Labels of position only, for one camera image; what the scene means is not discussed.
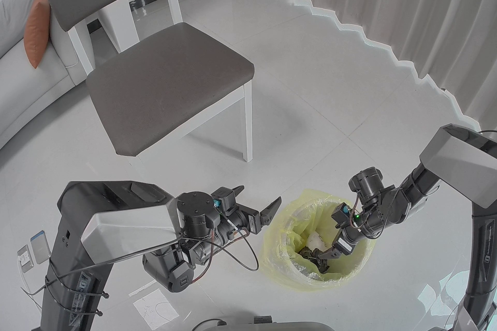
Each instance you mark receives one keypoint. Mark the light grey sofa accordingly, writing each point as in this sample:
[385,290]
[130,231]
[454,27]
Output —
[23,96]

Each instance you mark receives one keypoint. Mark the white upright panel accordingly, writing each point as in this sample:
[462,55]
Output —
[120,27]

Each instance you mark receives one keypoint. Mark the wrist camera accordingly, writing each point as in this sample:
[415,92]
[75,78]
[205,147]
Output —
[343,215]
[225,201]

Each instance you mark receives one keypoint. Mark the crumpled dark trash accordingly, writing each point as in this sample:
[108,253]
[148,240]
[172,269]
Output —
[322,266]

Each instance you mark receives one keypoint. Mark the yellow plastic bag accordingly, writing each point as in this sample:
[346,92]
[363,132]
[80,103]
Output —
[277,244]

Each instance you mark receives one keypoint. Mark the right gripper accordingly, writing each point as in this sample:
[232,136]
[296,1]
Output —
[351,240]

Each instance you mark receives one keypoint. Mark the white chair with grey seat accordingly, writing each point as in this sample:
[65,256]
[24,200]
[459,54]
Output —
[163,89]

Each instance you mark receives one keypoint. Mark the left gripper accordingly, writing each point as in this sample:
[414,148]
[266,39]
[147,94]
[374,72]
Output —
[248,221]

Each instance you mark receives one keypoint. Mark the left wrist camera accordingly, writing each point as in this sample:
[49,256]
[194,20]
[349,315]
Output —
[225,201]

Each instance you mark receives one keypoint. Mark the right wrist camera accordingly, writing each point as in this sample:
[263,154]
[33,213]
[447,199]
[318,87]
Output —
[343,215]

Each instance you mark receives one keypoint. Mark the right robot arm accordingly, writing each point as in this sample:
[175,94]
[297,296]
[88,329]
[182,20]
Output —
[454,162]

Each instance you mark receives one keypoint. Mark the orange cushion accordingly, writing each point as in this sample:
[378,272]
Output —
[37,27]

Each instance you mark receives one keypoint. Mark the crumpled white paper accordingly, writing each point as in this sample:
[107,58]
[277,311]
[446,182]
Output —
[318,240]

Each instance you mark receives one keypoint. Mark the white trash bin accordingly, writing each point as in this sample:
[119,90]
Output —
[306,272]

